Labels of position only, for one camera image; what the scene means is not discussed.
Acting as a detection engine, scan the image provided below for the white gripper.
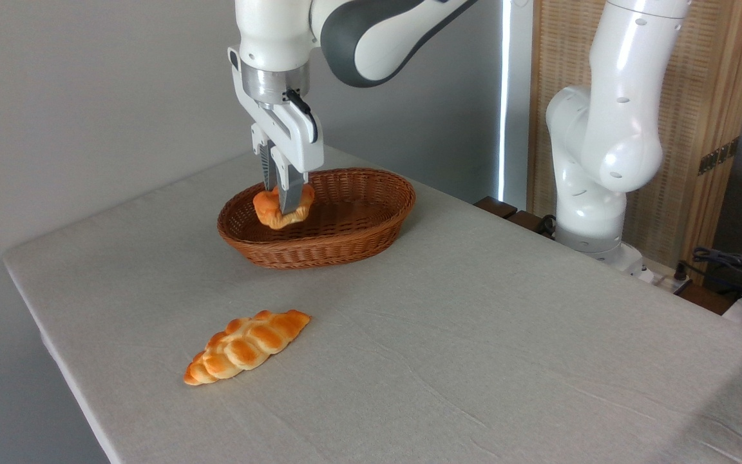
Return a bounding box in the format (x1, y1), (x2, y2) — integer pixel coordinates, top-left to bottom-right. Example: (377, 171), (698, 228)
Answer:
(228, 47), (325, 216)

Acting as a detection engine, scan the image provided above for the small golden bread roll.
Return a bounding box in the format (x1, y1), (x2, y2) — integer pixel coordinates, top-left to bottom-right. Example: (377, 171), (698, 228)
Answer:
(252, 184), (316, 231)

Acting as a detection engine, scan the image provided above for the braided golden bread loaf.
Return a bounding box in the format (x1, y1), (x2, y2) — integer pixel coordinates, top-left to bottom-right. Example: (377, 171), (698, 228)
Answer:
(183, 309), (312, 387)

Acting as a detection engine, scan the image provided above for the brown wicker oval basket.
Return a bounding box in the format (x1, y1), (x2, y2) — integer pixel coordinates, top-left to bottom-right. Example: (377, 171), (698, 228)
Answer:
(217, 168), (417, 269)

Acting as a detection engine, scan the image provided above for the dark brown wooden ledge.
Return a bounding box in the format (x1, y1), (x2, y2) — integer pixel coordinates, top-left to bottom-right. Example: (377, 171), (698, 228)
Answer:
(473, 196), (556, 240)

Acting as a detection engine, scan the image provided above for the light grey tablecloth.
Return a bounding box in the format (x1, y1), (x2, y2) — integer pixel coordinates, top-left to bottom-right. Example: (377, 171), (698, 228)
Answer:
(3, 145), (742, 464)

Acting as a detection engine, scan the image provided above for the white power strip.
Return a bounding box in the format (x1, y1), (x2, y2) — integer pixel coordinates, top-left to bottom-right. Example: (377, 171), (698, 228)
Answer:
(635, 256), (694, 295)

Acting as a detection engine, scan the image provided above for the black screen hinge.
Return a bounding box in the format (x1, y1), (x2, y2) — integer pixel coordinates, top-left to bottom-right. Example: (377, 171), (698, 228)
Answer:
(698, 137), (741, 176)

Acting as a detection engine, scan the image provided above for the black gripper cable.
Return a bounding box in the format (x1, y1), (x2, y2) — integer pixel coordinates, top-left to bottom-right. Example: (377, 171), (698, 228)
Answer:
(283, 89), (319, 144)

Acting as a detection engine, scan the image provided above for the black cable bundle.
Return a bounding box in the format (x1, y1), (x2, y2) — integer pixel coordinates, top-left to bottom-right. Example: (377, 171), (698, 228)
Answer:
(674, 247), (742, 305)

